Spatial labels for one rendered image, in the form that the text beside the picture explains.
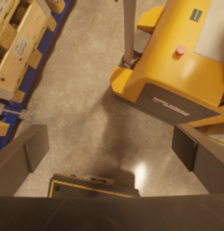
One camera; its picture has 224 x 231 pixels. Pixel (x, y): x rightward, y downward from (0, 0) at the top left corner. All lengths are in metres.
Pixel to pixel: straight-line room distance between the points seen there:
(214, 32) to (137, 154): 1.12
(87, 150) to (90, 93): 0.55
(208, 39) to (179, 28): 0.13
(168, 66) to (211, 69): 0.18
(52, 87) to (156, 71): 1.27
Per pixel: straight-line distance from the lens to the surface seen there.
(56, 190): 1.42
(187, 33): 0.86
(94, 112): 1.62
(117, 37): 1.88
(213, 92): 0.79
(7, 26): 1.33
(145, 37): 1.35
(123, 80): 1.28
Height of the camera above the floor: 1.57
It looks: 81 degrees down
